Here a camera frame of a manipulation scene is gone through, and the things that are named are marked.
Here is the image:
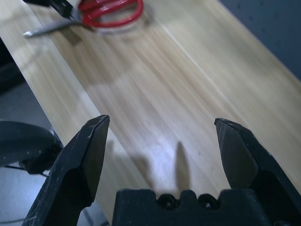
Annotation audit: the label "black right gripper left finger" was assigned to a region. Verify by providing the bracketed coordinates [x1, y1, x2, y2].
[22, 114, 111, 226]

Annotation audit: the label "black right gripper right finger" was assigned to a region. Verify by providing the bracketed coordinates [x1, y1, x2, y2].
[214, 117, 301, 226]

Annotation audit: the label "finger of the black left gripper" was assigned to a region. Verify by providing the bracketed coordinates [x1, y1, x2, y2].
[22, 0, 50, 7]
[50, 0, 73, 17]

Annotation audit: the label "red handled scissors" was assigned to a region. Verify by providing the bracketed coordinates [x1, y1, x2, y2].
[23, 0, 144, 38]

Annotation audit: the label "dark grey pegboard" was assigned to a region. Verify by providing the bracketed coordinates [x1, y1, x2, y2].
[218, 0, 301, 83]

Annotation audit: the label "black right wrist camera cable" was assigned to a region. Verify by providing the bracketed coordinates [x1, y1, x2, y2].
[0, 120, 64, 175]

